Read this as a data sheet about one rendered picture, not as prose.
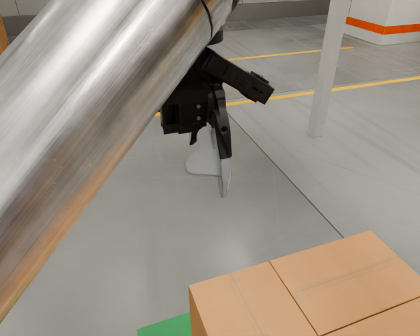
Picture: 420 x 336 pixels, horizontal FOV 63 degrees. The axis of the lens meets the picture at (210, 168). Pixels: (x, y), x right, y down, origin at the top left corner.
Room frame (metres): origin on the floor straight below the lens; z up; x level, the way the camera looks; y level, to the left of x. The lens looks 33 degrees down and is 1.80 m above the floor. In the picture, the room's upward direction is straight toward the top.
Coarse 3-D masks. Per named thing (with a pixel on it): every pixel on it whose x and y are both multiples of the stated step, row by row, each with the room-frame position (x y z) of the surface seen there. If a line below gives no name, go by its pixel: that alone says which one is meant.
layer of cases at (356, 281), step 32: (288, 256) 1.14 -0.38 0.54; (320, 256) 1.14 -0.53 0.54; (352, 256) 1.14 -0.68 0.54; (384, 256) 1.14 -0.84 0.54; (192, 288) 0.95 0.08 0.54; (224, 288) 0.95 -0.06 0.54; (256, 288) 0.95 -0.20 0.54; (288, 288) 0.95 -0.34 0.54; (320, 288) 0.95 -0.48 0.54; (352, 288) 0.95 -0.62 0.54; (384, 288) 0.95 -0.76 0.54; (416, 288) 0.95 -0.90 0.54; (192, 320) 0.94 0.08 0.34; (224, 320) 0.80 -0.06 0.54; (256, 320) 0.80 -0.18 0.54; (288, 320) 0.80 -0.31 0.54; (320, 320) 0.80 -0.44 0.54; (352, 320) 0.80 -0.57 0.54; (384, 320) 0.80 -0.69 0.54; (416, 320) 0.80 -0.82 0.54
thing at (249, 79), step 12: (204, 60) 0.41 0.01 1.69; (216, 60) 0.40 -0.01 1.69; (228, 60) 0.43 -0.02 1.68; (216, 72) 0.40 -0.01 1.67; (228, 72) 0.41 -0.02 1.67; (240, 72) 0.42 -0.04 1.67; (252, 72) 0.45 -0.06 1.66; (228, 84) 0.41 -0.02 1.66; (240, 84) 0.42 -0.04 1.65; (252, 84) 0.42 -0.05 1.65; (264, 84) 0.43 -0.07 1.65; (252, 96) 0.42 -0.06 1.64; (264, 96) 0.43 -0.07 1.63
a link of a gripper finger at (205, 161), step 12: (204, 132) 0.38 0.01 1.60; (204, 144) 0.37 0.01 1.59; (216, 144) 0.37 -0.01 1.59; (192, 156) 0.36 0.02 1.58; (204, 156) 0.37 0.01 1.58; (216, 156) 0.37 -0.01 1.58; (192, 168) 0.35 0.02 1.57; (204, 168) 0.36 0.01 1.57; (216, 168) 0.36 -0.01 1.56; (228, 168) 0.36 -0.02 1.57; (228, 180) 0.36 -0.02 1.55
